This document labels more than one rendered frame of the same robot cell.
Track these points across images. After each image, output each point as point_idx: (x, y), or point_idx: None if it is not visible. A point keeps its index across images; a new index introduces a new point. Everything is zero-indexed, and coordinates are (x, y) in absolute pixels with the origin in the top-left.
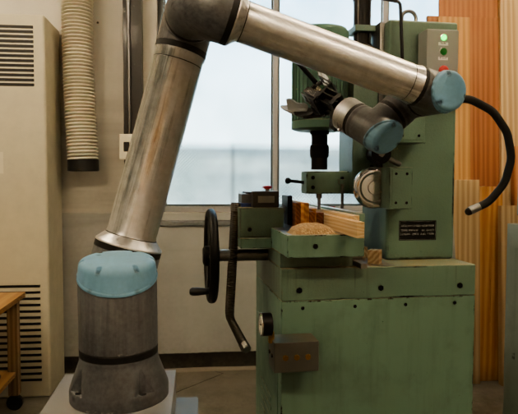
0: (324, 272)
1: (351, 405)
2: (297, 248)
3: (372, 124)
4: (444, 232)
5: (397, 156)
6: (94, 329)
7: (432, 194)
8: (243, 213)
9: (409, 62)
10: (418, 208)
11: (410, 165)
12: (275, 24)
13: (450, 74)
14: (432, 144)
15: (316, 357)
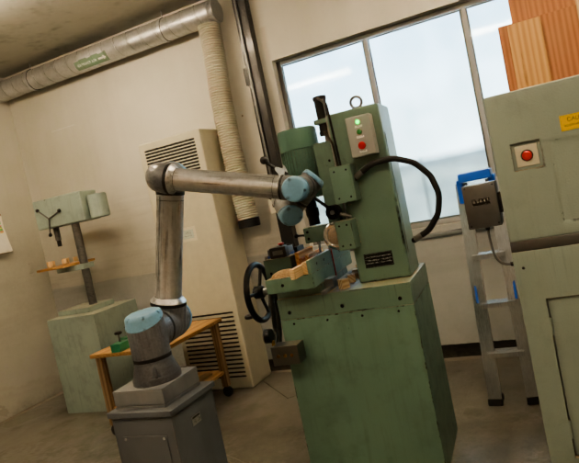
0: (302, 299)
1: (339, 385)
2: (272, 287)
3: (278, 209)
4: (400, 258)
5: (352, 209)
6: (131, 348)
7: (384, 231)
8: (266, 264)
9: (268, 177)
10: (375, 243)
11: (363, 214)
12: (187, 179)
13: (289, 180)
14: (377, 196)
15: (297, 355)
